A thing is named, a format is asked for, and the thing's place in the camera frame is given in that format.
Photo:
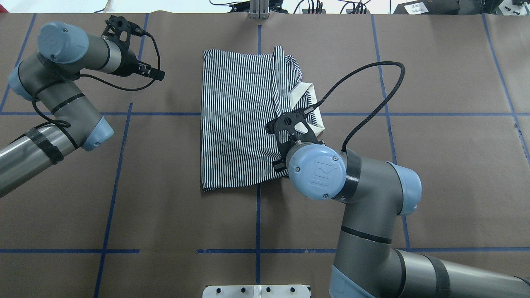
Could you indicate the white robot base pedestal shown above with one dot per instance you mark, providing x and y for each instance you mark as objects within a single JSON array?
[{"x": 258, "y": 291}]

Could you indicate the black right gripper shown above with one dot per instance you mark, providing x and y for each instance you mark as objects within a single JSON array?
[{"x": 280, "y": 165}]

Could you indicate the brown paper table cover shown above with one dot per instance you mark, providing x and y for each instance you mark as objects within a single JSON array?
[{"x": 129, "y": 219}]

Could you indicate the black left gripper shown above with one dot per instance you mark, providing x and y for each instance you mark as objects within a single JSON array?
[{"x": 127, "y": 66}]

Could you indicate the aluminium frame post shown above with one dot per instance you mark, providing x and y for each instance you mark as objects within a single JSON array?
[{"x": 259, "y": 9}]

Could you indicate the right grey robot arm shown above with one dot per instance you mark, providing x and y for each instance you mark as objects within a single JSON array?
[{"x": 375, "y": 193}]

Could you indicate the navy white striped polo shirt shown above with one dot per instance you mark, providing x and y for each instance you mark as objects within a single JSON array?
[{"x": 241, "y": 93}]

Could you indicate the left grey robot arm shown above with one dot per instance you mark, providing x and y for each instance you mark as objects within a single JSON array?
[{"x": 47, "y": 79}]

